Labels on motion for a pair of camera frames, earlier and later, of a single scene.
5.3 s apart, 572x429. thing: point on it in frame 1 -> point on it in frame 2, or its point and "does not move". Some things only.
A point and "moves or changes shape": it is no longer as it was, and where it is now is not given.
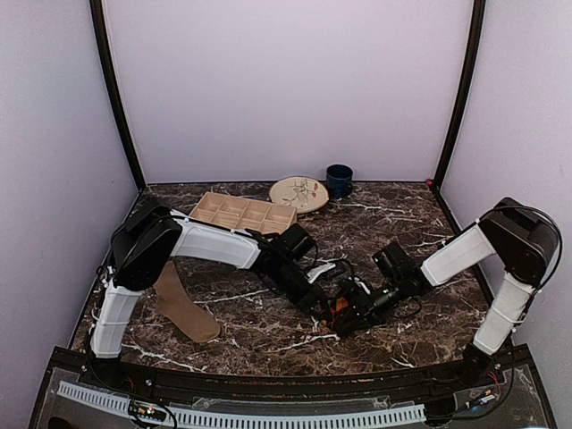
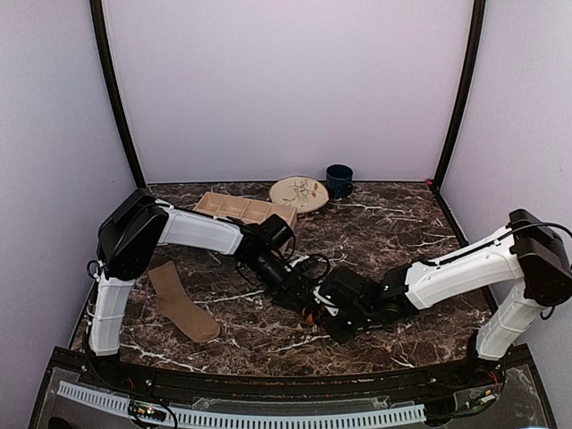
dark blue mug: (339, 179) does not move
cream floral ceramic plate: (303, 193) does not move
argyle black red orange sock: (327, 310) moves or changes shape
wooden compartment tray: (244, 214) does not move
